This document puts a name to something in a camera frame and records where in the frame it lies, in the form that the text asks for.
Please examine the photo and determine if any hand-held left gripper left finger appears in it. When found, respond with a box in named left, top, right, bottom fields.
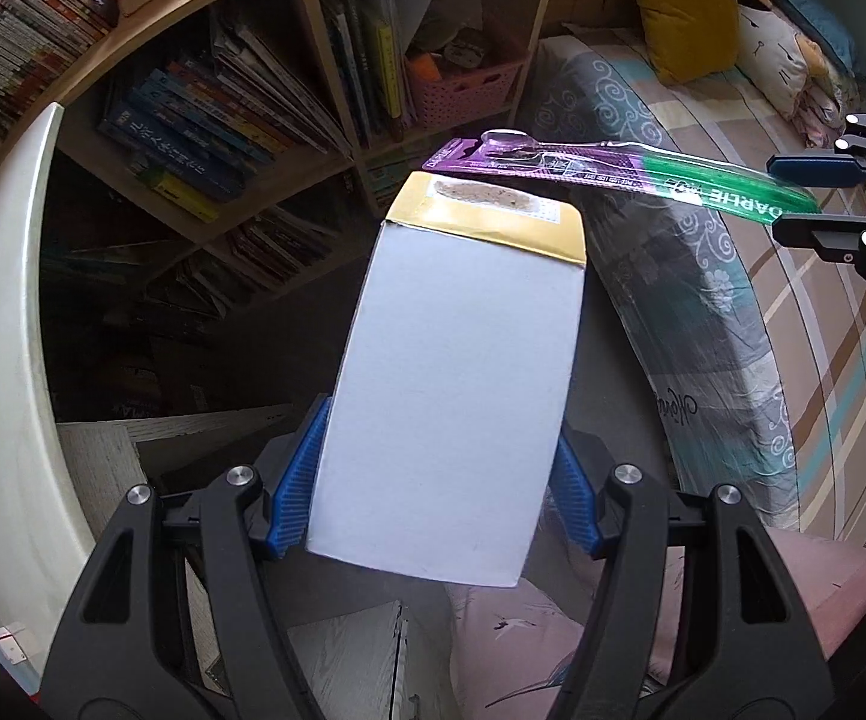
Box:
left=39, top=394, right=333, bottom=720

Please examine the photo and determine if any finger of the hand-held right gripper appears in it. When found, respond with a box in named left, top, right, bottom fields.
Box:
left=772, top=211, right=866, bottom=332
left=766, top=112, right=866, bottom=188

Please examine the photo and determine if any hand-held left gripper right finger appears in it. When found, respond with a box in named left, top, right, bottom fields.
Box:
left=545, top=424, right=835, bottom=720

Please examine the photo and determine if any white box with yellow flap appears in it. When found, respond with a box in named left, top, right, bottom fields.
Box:
left=305, top=171, right=588, bottom=590

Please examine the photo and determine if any purple green toothbrush package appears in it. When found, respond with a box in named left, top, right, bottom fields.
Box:
left=422, top=130, right=824, bottom=226

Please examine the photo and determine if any white cat face pillow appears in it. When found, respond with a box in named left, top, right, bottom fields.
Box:
left=736, top=0, right=828, bottom=121

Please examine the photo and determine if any light wooden board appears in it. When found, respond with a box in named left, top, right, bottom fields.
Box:
left=58, top=403, right=303, bottom=511

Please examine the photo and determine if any patterned bed sheet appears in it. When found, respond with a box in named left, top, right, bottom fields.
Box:
left=530, top=34, right=866, bottom=548

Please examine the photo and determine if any blue pillow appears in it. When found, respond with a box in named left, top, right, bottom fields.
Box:
left=751, top=0, right=858, bottom=80

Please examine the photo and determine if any yellow pillow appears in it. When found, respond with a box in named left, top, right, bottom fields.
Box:
left=632, top=0, right=741, bottom=87

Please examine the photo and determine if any pink plastic basket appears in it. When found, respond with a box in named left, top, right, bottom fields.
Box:
left=407, top=56, right=528, bottom=128

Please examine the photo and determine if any row of blue books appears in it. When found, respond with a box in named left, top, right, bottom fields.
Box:
left=99, top=64, right=284, bottom=222

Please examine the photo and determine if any pile of leaning magazines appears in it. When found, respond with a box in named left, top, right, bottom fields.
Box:
left=208, top=7, right=351, bottom=158

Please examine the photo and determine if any row of upright books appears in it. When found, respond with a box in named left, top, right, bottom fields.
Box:
left=320, top=0, right=420, bottom=143

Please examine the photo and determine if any light wooden bookshelf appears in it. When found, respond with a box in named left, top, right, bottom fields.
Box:
left=0, top=0, right=565, bottom=421

